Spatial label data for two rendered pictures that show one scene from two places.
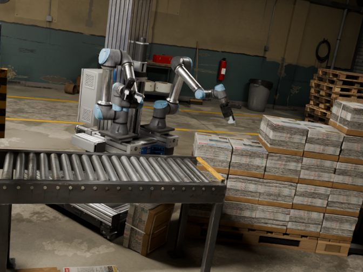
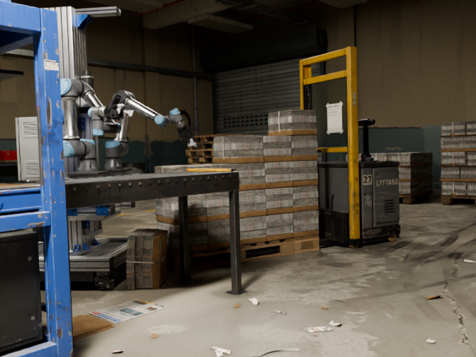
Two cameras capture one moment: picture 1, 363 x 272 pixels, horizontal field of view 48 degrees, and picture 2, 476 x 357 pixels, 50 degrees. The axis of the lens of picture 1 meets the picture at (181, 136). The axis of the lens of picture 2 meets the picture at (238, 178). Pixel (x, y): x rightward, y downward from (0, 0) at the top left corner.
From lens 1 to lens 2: 153 cm
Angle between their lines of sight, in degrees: 29
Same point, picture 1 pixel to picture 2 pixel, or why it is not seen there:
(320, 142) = (274, 145)
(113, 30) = not seen: hidden behind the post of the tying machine
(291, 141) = (251, 149)
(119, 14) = not seen: hidden behind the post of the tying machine
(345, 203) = (306, 199)
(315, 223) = (287, 224)
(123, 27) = (65, 62)
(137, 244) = (146, 279)
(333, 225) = (302, 222)
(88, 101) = (32, 151)
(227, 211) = (212, 233)
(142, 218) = (146, 247)
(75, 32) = not seen: outside the picture
